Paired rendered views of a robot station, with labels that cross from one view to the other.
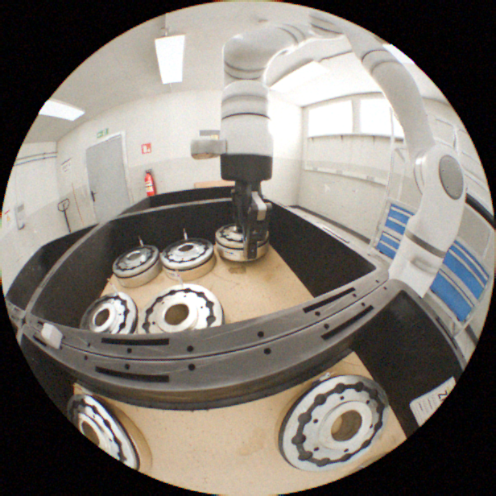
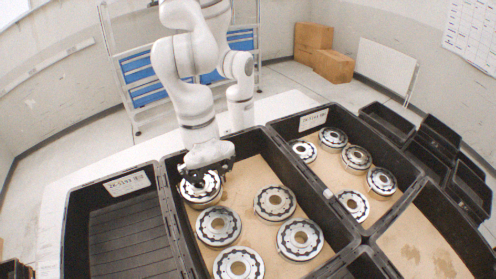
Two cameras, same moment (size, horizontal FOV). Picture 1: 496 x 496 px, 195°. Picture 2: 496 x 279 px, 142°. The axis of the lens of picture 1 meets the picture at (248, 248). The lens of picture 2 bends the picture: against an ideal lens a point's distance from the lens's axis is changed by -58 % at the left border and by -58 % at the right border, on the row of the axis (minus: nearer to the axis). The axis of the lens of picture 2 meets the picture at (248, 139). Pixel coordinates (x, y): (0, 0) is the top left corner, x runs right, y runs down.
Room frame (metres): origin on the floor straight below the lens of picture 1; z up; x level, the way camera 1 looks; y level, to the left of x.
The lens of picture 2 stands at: (0.17, 0.31, 1.27)
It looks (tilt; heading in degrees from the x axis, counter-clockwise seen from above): 41 degrees down; 262
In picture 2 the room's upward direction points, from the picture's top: 2 degrees counter-clockwise
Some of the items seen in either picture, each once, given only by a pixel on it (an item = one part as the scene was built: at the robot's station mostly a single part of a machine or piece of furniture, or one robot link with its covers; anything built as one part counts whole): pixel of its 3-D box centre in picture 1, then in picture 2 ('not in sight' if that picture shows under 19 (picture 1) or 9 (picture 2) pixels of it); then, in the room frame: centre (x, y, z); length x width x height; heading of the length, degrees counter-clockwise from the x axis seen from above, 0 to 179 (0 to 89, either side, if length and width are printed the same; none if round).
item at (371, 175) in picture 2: not in sight; (382, 180); (-0.24, 0.10, 0.86); 0.10 x 0.10 x 0.01
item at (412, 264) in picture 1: (405, 284); (242, 116); (0.10, -0.29, 0.85); 0.09 x 0.09 x 0.17; 13
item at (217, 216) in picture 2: (186, 249); (217, 224); (0.22, 0.11, 0.86); 0.05 x 0.05 x 0.01
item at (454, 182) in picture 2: not in sight; (455, 206); (-1.24, 0.26, 0.37); 0.40 x 0.30 x 0.45; 111
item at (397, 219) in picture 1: (410, 241); (158, 74); (0.79, -1.65, 0.60); 0.72 x 0.03 x 0.56; 21
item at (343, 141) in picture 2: not in sight; (333, 136); (-0.18, -0.11, 0.86); 0.10 x 0.10 x 0.01
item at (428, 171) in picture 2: not in sight; (414, 177); (-1.10, -0.11, 0.31); 0.40 x 0.30 x 0.34; 111
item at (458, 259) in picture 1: (461, 283); (227, 55); (0.05, -1.94, 0.60); 0.72 x 0.03 x 0.56; 21
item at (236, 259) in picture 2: (134, 256); (238, 268); (0.19, 0.22, 0.86); 0.05 x 0.05 x 0.01
